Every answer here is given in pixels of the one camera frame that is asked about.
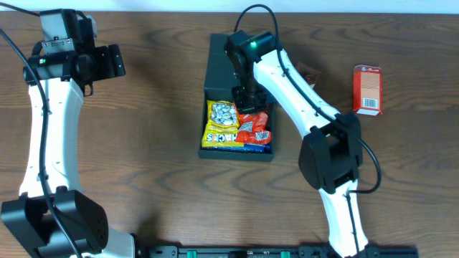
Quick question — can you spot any red snack bag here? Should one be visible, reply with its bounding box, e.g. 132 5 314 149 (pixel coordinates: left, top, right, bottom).
236 111 272 145

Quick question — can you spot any yellow Hacks candy bag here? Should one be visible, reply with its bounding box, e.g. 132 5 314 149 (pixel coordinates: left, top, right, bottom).
202 100 244 148

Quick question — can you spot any black gift box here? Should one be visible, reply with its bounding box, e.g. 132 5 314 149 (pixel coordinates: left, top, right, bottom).
197 34 275 162

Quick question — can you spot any blue Oreo cookie pack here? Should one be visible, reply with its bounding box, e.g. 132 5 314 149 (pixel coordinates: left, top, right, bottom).
229 143 270 153

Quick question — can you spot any brown Pocky box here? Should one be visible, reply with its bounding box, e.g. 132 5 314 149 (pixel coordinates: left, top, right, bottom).
295 62 321 88

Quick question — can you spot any red cardboard snack box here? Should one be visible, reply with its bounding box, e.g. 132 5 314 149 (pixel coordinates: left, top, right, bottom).
353 64 382 116

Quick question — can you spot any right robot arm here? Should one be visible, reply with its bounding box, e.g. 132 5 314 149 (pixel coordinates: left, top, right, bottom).
224 31 368 257

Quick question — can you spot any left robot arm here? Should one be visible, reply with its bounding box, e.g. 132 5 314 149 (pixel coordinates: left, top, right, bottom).
1 44 137 257

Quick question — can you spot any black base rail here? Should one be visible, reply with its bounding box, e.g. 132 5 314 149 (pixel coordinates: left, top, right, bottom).
136 245 420 258

